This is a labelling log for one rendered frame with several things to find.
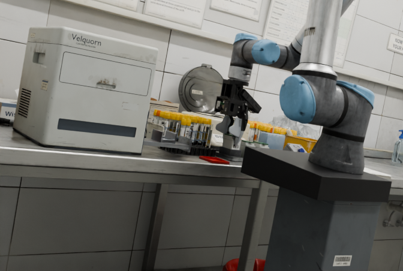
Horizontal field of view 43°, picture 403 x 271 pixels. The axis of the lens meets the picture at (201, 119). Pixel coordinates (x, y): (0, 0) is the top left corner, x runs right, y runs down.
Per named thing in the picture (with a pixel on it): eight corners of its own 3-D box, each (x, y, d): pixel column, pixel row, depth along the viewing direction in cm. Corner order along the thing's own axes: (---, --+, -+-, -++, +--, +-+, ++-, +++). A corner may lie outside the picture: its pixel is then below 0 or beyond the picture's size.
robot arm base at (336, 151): (372, 174, 141) (381, 140, 140) (344, 174, 131) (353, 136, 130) (327, 159, 152) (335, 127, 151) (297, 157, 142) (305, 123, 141)
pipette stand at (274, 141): (265, 162, 181) (271, 134, 181) (251, 157, 186) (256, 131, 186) (283, 163, 188) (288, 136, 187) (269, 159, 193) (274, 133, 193)
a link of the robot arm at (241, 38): (244, 31, 161) (230, 32, 169) (237, 66, 162) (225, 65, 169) (264, 36, 165) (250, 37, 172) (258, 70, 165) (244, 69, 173)
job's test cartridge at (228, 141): (229, 155, 167) (232, 136, 167) (220, 152, 171) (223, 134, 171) (238, 156, 170) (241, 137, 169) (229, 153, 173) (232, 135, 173)
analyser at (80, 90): (42, 147, 125) (62, 25, 123) (11, 129, 147) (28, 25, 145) (150, 156, 143) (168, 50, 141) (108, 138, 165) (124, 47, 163)
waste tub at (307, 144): (304, 167, 185) (309, 140, 185) (280, 159, 196) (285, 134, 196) (329, 169, 193) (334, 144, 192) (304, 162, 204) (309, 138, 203)
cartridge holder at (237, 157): (231, 160, 165) (233, 150, 165) (214, 155, 172) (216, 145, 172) (243, 162, 168) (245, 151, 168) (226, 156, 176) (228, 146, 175)
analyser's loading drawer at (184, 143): (129, 146, 140) (132, 128, 140) (119, 142, 145) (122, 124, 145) (190, 152, 152) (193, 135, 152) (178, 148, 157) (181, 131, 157)
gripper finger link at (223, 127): (208, 138, 171) (217, 113, 169) (222, 139, 175) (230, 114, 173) (214, 141, 169) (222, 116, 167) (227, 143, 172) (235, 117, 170)
